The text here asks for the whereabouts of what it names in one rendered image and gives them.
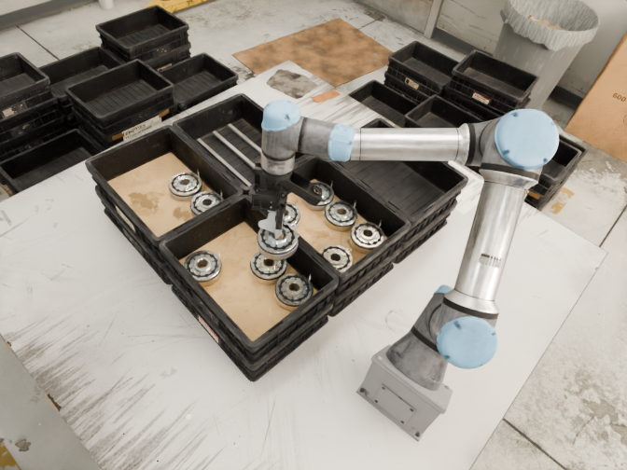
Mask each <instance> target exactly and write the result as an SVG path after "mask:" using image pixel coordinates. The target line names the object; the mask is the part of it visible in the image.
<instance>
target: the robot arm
mask: <svg viewBox="0 0 627 470"><path fill-rule="evenodd" d="M261 127H262V141H261V159H256V164H255V167H254V175H255V183H254V186H253V191H252V207H251V210H255V211H260V212H264V213H267V212H269V214H268V218H267V219H264V220H261V221H259V222H258V226H259V227H260V228H263V229H266V230H268V231H271V232H273V233H274V234H275V239H278V238H279V237H280V235H281V234H282V227H283V221H284V218H285V210H286V203H287V197H288V193H289V191H290V192H292V193H294V194H295V195H297V196H299V197H300V198H302V199H304V200H306V201H308V202H309V203H310V204H312V205H314V206H316V205H317V204H318V203H319V202H320V201H321V200H322V192H323V190H322V188H320V187H318V186H316V185H315V184H313V183H312V182H310V181H308V180H307V179H305V178H303V177H302V176H300V175H299V174H297V173H295V172H293V168H294V162H295V154H296V152H299V153H302V154H307V155H312V156H317V157H318V158H320V159H321V160H324V161H333V160H334V161H337V160H338V161H347V160H439V161H458V163H459V164H460V165H470V166H480V170H479V172H480V173H481V176H482V177H483V180H484V182H483V186H482V189H481V194H480V198H479V201H478V205H477V209H476V212H475V215H474V218H473V222H472V225H471V229H470V232H469V235H468V239H467V245H466V248H465V252H464V254H463V258H462V261H461V265H460V269H459V271H458V275H457V278H456V282H455V285H454V288H452V287H450V286H449V285H446V284H443V285H441V286H440V287H439V288H438V290H437V291H436V292H434V294H433V297H432V298H431V299H430V300H429V302H428V303H427V305H426V306H425V308H424V310H423V311H422V313H421V314H420V316H419V317H418V319H417V320H416V322H415V323H414V325H413V326H412V328H411V329H410V331H409V332H408V333H407V334H405V335H404V336H403V337H402V338H400V339H399V340H397V341H396V342H395V343H393V344H392V345H391V346H390V347H389V349H388V350H387V352H386V356H387V358H388V359H389V361H390V362H391V363H392V364H393V365H394V366H395V367H396V368H397V369H398V370H399V371H400V372H401V373H402V374H404V375H405V376H406V377H408V378H409V379H410V380H412V381H414V382H415V383H417V384H419V385H420V386H422V387H424V388H426V389H428V390H431V391H437V390H438V389H439V387H440V386H441V384H442V383H443V380H444V376H445V373H446V369H447V366H448V363H450V364H452V365H453V366H456V367H459V368H463V369H473V368H478V367H480V366H483V365H486V364H487V363H488V362H489V361H491V360H492V358H493V357H494V356H495V353H496V351H497V347H498V338H497V334H496V331H495V325H496V322H497V318H498V315H499V312H500V309H498V307H497V305H496V303H495V297H496V294H497V290H498V287H499V285H500V281H501V278H502V274H503V271H504V268H505V265H506V262H507V258H508V255H509V249H510V246H511V243H512V240H513V237H514V233H515V230H516V227H517V224H518V221H519V217H520V214H521V210H522V207H523V202H524V199H525V195H526V192H527V190H528V189H529V188H530V187H532V186H534V185H536V184H537V183H538V180H539V176H540V174H541V171H542V168H543V165H545V164H546V163H547V162H548V161H549V160H550V159H551V158H552V157H553V156H554V154H555V152H556V150H557V148H558V144H559V133H558V130H557V128H556V126H555V124H554V122H553V121H552V119H551V118H550V117H549V116H547V115H546V114H544V113H543V112H540V111H538V110H535V109H518V110H513V111H511V112H509V113H507V114H505V115H504V116H502V117H498V118H495V119H492V120H489V121H485V122H481V123H471V124H463V125H462V126H461V127H460V128H353V127H349V126H346V125H343V124H341V123H333V122H328V121H324V120H319V119H314V118H309V117H304V116H301V115H300V109H299V107H298V106H297V105H296V104H294V103H291V101H289V100H282V99H280V100H274V101H271V102H269V103H268V104H266V106H265V107H264V113H263V121H262V123H261ZM275 216H276V221H275Z"/></svg>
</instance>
